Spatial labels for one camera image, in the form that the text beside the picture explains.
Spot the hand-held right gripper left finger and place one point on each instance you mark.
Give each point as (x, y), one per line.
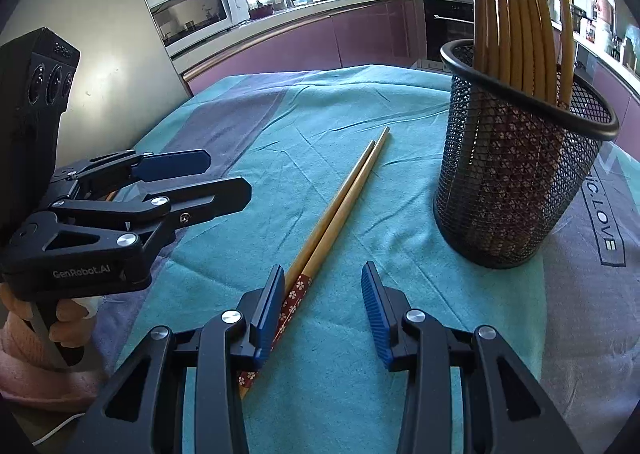
(267, 314)

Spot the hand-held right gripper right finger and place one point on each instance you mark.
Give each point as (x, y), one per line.
(377, 319)

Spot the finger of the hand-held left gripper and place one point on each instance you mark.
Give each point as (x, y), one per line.
(215, 199)
(172, 164)

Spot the red-patterned wooden chopstick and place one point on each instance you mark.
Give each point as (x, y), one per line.
(321, 229)
(347, 201)

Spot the black mesh utensil holder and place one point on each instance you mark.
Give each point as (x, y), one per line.
(500, 184)

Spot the bundle of wooden chopsticks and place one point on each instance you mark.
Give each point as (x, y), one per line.
(522, 33)

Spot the person's left hand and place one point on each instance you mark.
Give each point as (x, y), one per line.
(75, 326)

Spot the teal and purple printed tablecloth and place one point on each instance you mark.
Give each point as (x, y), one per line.
(300, 158)

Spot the grey refrigerator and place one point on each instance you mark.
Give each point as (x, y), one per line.
(110, 33)

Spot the white microwave oven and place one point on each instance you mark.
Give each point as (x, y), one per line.
(235, 3)

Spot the pink kitchen base cabinet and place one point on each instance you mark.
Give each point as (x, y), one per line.
(310, 43)
(615, 88)

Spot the black built-in oven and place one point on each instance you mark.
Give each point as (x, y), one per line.
(447, 28)

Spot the pale green air fryer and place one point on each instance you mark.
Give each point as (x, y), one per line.
(632, 48)

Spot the pink electric kettle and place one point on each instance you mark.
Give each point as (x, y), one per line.
(603, 16)

